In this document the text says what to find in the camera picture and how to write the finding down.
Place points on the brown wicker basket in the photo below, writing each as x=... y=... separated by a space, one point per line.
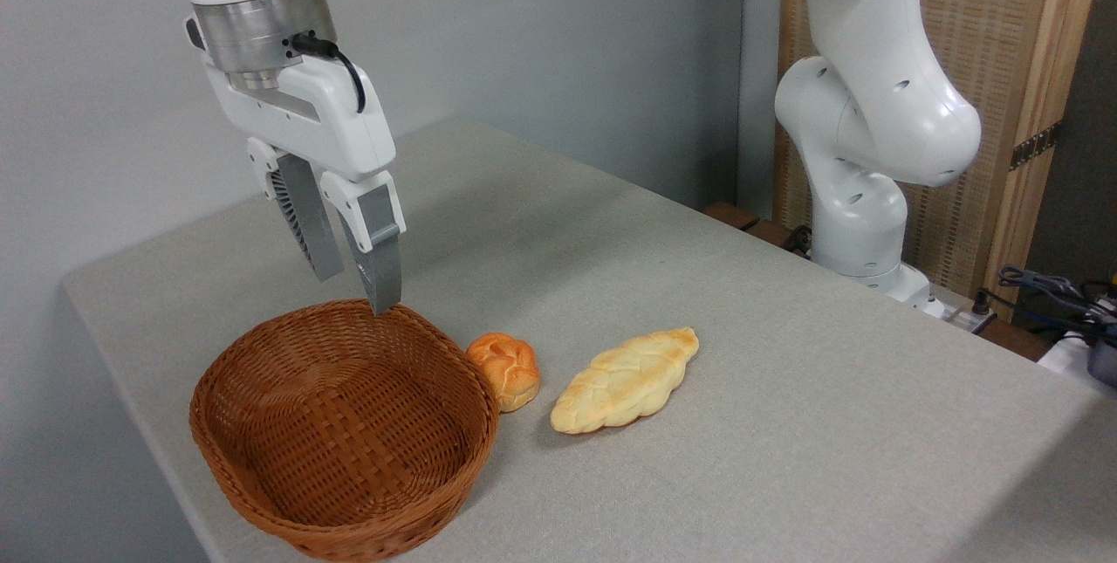
x=349 y=423

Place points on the metal screen hinge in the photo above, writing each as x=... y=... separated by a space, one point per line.
x=1035 y=146

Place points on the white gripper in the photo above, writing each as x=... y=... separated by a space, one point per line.
x=336 y=122

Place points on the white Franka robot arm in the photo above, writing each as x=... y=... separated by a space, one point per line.
x=881 y=109

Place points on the wooden woven folding screen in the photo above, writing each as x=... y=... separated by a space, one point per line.
x=990 y=22

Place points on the long braided pale bread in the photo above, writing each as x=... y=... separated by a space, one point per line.
x=624 y=381

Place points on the small round orange bread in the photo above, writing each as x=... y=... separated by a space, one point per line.
x=506 y=367

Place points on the white power strip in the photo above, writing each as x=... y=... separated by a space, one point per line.
x=969 y=312

